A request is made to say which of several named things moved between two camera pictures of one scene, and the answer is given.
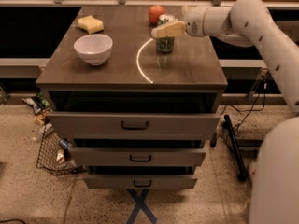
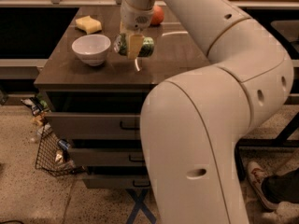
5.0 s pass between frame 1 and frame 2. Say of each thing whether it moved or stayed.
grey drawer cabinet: stayed
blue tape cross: stayed
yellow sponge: stayed
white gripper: moved
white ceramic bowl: stayed
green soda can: moved
